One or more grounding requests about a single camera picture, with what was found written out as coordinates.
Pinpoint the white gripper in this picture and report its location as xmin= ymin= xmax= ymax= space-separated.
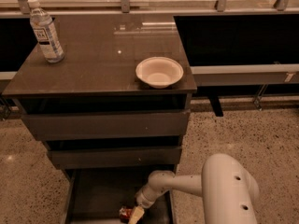
xmin=128 ymin=189 xmax=156 ymax=224

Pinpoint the red coke can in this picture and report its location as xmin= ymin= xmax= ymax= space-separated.
xmin=119 ymin=206 xmax=133 ymax=223

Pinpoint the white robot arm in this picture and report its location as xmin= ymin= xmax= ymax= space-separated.
xmin=129 ymin=153 xmax=259 ymax=224

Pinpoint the open bottom grey drawer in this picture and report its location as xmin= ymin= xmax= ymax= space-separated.
xmin=61 ymin=164 xmax=175 ymax=224

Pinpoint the middle grey drawer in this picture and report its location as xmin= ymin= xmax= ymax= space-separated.
xmin=48 ymin=147 xmax=182 ymax=169

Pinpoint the dark grey drawer cabinet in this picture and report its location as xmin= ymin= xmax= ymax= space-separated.
xmin=2 ymin=14 xmax=198 ymax=224

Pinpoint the top grey drawer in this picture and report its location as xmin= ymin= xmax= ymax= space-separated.
xmin=21 ymin=110 xmax=190 ymax=141

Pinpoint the white paper bowl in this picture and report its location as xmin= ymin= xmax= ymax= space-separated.
xmin=135 ymin=57 xmax=184 ymax=89

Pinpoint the clear plastic water bottle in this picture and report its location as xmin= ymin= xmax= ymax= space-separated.
xmin=28 ymin=0 xmax=64 ymax=63

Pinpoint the metal window railing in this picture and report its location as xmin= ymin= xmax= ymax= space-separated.
xmin=0 ymin=0 xmax=299 ymax=19

